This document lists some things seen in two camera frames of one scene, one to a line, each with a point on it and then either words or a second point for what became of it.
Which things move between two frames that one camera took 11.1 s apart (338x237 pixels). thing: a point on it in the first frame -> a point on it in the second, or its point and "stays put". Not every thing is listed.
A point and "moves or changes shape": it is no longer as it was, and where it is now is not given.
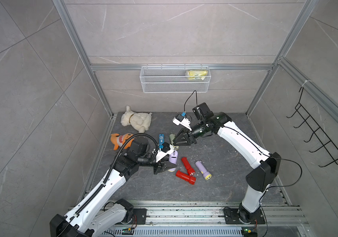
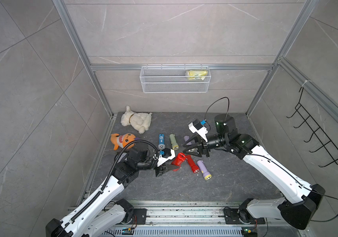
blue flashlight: (161, 140) stays put
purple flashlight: (173, 158) moves or changes shape
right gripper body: (197, 132) -> (214, 142)
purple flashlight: (206, 174) stays put
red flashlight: (191, 179) -> (178, 161)
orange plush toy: (118, 140) stays put
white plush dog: (140, 121) stays put
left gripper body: (148, 160) stays put
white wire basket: (175, 79) stays put
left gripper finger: (164, 167) stays put
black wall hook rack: (336, 155) stays put
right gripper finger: (182, 139) -> (197, 150)
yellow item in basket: (197, 74) stays put
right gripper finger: (182, 132) -> (195, 140)
